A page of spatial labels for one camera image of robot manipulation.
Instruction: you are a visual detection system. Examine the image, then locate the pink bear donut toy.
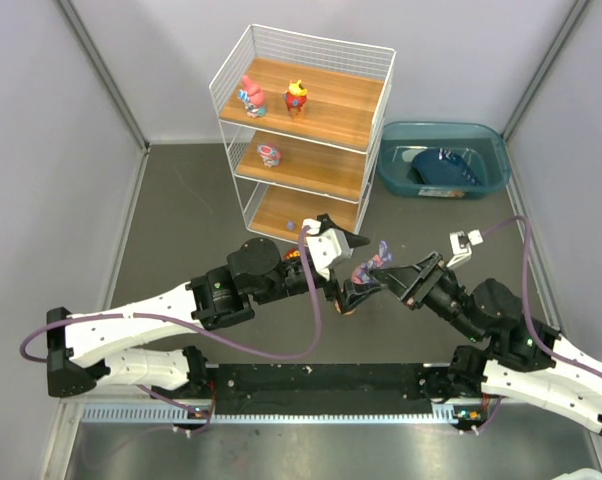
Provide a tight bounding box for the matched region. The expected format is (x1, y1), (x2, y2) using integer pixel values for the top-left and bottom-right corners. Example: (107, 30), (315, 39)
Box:
(335, 302), (356, 316)

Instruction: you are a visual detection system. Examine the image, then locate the purple bunny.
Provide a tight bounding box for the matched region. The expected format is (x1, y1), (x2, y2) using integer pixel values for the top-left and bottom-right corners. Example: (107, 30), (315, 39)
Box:
(350, 240), (393, 285)

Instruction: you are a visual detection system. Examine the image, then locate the pink toy with goggles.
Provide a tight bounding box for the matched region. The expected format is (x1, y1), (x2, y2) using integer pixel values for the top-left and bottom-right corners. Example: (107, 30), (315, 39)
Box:
(257, 143), (282, 168)

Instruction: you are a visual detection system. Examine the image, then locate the yellow bear ice cream cone toy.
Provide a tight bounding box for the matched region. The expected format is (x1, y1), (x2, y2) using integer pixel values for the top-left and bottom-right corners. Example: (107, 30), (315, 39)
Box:
(284, 80), (308, 118)

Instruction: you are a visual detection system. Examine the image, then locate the pink rabbit toy blue bow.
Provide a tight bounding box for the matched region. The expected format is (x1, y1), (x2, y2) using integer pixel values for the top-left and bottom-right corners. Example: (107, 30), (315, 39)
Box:
(237, 75), (266, 118)

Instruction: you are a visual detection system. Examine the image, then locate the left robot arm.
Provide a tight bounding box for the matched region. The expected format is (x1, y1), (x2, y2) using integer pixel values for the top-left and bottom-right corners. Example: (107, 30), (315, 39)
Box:
(45, 214), (373, 398)

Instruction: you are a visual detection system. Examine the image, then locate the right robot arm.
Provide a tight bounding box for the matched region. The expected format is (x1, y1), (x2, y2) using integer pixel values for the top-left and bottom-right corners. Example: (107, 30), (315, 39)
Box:
(371, 253), (602, 437)

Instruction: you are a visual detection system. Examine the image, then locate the navy bird toy red hat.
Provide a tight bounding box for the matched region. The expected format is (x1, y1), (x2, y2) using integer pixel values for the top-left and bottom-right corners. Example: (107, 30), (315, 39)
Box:
(284, 248), (300, 260)

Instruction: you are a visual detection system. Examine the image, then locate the dark blue pouch in bin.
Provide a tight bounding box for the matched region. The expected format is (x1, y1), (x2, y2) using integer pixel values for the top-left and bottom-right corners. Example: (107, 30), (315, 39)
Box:
(411, 148), (483, 187)

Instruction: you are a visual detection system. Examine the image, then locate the teal plastic bin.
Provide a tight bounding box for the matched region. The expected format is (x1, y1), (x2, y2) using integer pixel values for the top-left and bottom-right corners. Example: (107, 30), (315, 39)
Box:
(377, 121), (511, 199)

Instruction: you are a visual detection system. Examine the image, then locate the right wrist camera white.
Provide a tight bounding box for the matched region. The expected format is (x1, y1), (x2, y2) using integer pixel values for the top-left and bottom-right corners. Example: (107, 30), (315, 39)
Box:
(446, 229), (483, 270)

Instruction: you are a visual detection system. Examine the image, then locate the white wire wooden shelf rack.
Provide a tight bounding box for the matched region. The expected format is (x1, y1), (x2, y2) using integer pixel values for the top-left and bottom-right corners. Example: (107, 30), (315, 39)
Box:
(209, 24), (396, 242)

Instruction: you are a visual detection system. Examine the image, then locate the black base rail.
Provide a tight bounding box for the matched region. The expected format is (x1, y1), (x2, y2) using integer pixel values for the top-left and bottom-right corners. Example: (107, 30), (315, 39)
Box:
(174, 363), (481, 416)

